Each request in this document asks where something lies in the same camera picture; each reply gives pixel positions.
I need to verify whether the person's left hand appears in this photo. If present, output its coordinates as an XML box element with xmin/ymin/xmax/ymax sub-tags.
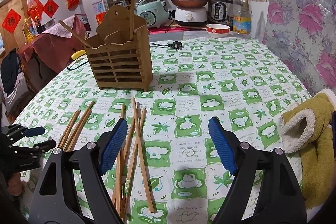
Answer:
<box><xmin>7</xmin><ymin>172</ymin><xmax>24</xmax><ymax>196</ymax></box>

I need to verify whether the olive fleece-lined glove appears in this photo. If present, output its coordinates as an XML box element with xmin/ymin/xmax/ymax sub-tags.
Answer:
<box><xmin>280</xmin><ymin>89</ymin><xmax>335</xmax><ymax>209</ymax></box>

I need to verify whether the green white patterned tablecloth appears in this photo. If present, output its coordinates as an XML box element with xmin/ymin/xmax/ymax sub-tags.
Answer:
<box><xmin>17</xmin><ymin>38</ymin><xmax>310</xmax><ymax>223</ymax></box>

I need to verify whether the dark red table cloth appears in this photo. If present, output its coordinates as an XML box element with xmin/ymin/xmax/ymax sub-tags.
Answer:
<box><xmin>17</xmin><ymin>15</ymin><xmax>85</xmax><ymax>73</ymax></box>

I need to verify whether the wooden slatted utensil holder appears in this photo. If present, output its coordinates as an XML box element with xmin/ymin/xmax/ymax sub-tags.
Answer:
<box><xmin>85</xmin><ymin>6</ymin><xmax>153</xmax><ymax>92</ymax></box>

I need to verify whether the red white bowl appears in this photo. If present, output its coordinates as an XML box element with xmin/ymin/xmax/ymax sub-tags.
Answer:
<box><xmin>206</xmin><ymin>24</ymin><xmax>230</xmax><ymax>39</ymax></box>

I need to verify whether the plastic oil bottle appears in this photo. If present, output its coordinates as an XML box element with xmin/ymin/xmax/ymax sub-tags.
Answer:
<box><xmin>232</xmin><ymin>0</ymin><xmax>252</xmax><ymax>36</ymax></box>

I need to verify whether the white electric hotplate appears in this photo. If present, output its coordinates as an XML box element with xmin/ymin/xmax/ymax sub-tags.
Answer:
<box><xmin>174</xmin><ymin>6</ymin><xmax>207</xmax><ymax>27</ymax></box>

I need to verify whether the black silver pressure cooker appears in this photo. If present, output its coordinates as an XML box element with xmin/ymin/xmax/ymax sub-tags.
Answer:
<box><xmin>207</xmin><ymin>0</ymin><xmax>234</xmax><ymax>28</ymax></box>

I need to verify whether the mint green rice cooker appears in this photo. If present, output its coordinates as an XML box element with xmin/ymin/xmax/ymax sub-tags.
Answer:
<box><xmin>136</xmin><ymin>0</ymin><xmax>169</xmax><ymax>28</ymax></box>

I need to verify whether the brown frying pan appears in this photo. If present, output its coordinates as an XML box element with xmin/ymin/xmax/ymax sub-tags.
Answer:
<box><xmin>169</xmin><ymin>0</ymin><xmax>208</xmax><ymax>7</ymax></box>

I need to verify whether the yellow handled tool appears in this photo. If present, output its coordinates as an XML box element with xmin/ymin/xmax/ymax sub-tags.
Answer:
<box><xmin>71</xmin><ymin>50</ymin><xmax>86</xmax><ymax>61</ymax></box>

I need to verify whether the black power cable with plug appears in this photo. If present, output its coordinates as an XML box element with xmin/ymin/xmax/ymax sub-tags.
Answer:
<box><xmin>148</xmin><ymin>40</ymin><xmax>184</xmax><ymax>51</ymax></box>

